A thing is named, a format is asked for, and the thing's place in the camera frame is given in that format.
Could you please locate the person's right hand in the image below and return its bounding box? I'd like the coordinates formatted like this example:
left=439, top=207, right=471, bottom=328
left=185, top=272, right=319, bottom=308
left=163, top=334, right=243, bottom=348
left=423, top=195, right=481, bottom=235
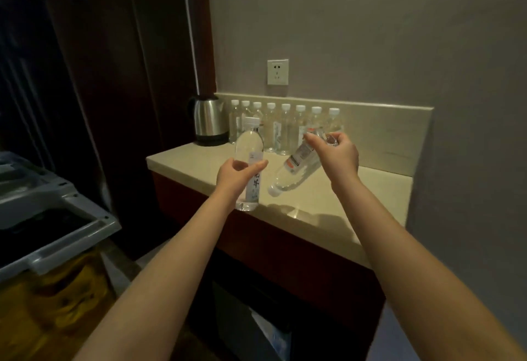
left=304, top=131, right=361, bottom=193

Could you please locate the person's left hand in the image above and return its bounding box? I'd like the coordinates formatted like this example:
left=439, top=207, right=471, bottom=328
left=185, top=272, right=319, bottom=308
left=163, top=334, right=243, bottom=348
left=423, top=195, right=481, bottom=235
left=215, top=158, right=269, bottom=209

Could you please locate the blue print clear water bottle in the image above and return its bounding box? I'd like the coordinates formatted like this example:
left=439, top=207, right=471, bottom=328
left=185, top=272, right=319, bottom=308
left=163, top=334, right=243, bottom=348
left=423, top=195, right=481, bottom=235
left=234, top=116, right=264, bottom=212

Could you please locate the red label clear water bottle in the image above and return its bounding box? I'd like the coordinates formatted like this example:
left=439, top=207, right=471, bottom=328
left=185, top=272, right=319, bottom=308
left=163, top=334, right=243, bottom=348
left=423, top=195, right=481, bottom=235
left=267, top=126, right=343, bottom=198

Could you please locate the person's right forearm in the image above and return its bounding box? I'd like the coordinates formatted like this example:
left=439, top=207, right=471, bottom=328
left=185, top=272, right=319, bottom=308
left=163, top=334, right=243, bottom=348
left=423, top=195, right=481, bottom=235
left=331, top=175, right=527, bottom=361

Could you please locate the person's left forearm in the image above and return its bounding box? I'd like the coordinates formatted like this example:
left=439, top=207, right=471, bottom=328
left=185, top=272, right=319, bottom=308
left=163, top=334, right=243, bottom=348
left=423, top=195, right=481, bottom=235
left=73, top=196, right=239, bottom=361

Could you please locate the row of white-capped water bottles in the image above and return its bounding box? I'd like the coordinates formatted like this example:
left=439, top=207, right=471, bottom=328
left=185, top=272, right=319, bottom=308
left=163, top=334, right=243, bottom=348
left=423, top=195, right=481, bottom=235
left=228, top=99, right=345, bottom=156

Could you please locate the stainless steel electric kettle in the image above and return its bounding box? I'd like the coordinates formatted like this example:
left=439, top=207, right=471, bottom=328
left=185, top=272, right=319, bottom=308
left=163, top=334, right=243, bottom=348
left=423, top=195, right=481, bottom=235
left=187, top=94, right=230, bottom=147

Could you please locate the beige stone backsplash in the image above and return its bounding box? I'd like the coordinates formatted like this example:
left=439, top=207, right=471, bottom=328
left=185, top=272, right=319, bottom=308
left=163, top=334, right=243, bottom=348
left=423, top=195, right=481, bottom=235
left=214, top=92, right=435, bottom=178

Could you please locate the dark red wooden cabinet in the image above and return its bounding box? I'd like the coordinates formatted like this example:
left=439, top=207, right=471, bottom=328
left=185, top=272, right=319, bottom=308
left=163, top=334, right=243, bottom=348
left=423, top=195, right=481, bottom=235
left=150, top=171, right=387, bottom=361

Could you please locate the black mini fridge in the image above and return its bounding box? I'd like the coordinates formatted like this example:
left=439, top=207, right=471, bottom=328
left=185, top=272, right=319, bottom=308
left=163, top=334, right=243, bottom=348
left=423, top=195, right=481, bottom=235
left=211, top=278, right=294, bottom=361

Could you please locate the grey plastic housekeeping cart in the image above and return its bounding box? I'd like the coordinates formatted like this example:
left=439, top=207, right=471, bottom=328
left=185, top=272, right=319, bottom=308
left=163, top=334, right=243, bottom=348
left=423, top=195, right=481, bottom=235
left=0, top=150, right=122, bottom=284

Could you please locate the yellow cart bag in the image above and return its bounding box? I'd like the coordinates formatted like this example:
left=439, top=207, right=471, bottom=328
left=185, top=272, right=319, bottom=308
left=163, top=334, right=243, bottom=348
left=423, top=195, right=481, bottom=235
left=0, top=245, right=117, bottom=361

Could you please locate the white wall power socket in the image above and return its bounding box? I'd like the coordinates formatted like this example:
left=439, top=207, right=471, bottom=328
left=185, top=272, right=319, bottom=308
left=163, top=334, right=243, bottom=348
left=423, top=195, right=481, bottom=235
left=267, top=59, right=290, bottom=86

